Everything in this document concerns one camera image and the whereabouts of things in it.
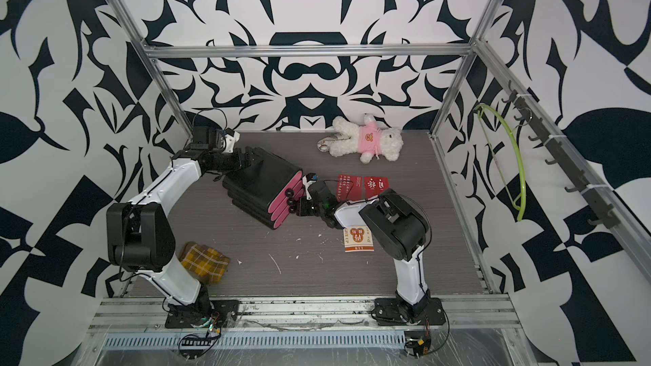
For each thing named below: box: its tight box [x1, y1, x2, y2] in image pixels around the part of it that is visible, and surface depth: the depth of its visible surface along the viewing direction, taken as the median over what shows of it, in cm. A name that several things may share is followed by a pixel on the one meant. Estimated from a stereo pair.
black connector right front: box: [404, 330, 432, 359], surface depth 72 cm
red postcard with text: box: [335, 173, 364, 203], surface depth 104 cm
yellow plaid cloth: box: [178, 240, 232, 286], surface depth 84 cm
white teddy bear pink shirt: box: [329, 113, 405, 164], surface depth 110 cm
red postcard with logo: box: [364, 176, 390, 199], surface depth 104 cm
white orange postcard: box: [342, 225, 375, 253], surface depth 91 cm
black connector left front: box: [178, 326, 222, 360], surface depth 72 cm
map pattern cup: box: [317, 135, 339, 153], surface depth 114 cm
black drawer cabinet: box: [222, 146, 305, 230], surface depth 86 cm
